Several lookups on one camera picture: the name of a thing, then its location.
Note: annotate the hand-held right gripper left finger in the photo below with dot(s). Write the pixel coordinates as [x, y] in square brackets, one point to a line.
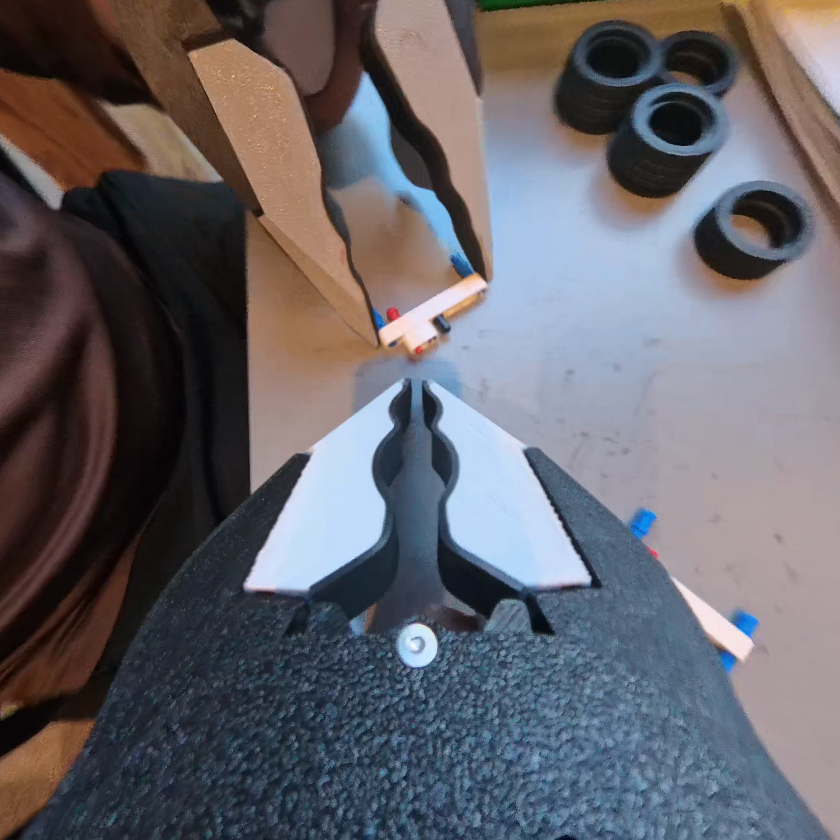
[321, 518]

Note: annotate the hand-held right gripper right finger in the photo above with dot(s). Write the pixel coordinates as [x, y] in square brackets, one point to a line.
[512, 518]

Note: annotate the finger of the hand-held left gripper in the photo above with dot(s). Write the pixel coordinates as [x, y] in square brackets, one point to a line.
[433, 85]
[275, 151]

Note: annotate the white small connector piece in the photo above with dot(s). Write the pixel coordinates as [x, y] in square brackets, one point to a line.
[420, 340]

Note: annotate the white holed brick beam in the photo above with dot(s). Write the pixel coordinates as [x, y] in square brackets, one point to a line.
[436, 308]

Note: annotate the person's left forearm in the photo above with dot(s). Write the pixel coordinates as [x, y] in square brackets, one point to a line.
[65, 46]

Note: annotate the grey desk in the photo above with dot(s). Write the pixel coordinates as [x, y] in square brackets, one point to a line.
[623, 394]

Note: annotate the person's left hand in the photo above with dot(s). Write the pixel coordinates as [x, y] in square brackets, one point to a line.
[334, 98]

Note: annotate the person's right hand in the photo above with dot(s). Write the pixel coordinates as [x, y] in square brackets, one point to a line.
[459, 617]

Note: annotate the green plastic bin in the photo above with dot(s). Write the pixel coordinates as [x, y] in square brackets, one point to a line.
[525, 4]

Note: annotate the black rubber toy tyre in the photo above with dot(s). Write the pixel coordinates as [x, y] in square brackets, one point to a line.
[630, 170]
[725, 72]
[577, 105]
[715, 256]

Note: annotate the white beam assembly with pins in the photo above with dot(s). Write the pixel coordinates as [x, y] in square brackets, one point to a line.
[715, 617]

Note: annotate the person's torso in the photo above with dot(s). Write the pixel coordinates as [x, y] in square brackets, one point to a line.
[98, 394]

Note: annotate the open instruction booklet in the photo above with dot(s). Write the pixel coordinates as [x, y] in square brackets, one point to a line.
[800, 79]

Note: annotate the wooden plank frame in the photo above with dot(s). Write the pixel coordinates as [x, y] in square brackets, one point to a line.
[65, 131]

